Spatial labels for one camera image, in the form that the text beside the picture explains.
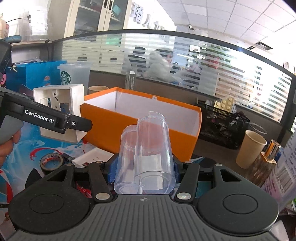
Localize black tape roll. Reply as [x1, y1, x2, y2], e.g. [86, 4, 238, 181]
[40, 153, 64, 175]

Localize beige glass-door cabinet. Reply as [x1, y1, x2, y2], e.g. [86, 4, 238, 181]
[63, 0, 132, 38]

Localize black mesh desk organizer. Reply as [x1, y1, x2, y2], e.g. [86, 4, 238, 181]
[195, 101, 250, 150]

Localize beige paper cup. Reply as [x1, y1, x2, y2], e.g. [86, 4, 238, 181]
[236, 130, 267, 169]
[88, 86, 109, 94]

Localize orange cardboard box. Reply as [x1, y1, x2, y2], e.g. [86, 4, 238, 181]
[80, 87, 202, 162]

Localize anime print desk mat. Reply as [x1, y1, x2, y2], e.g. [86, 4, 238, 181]
[1, 124, 96, 240]

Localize white electrical junction box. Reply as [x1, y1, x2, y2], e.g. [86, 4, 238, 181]
[33, 84, 86, 144]

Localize cream toy building brick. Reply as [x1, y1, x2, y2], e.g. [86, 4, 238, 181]
[214, 96, 234, 113]

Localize blue paper gift bag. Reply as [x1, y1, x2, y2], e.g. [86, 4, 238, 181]
[6, 60, 67, 91]

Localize tall grey product box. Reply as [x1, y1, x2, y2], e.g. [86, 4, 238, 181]
[125, 71, 136, 90]

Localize white printed plastic pouch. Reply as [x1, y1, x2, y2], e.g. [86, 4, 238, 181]
[261, 132, 296, 211]

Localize white switch cover plate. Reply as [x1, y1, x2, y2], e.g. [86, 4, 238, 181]
[72, 148, 113, 168]

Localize beige paper cup left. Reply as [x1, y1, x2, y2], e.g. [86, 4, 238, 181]
[88, 86, 109, 94]

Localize Starbucks translucent plastic cup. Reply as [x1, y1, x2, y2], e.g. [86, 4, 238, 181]
[57, 62, 92, 95]

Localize beige paper cup right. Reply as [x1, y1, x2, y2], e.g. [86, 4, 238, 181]
[236, 130, 267, 169]

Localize left hand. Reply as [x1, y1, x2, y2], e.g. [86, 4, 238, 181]
[0, 130, 21, 167]

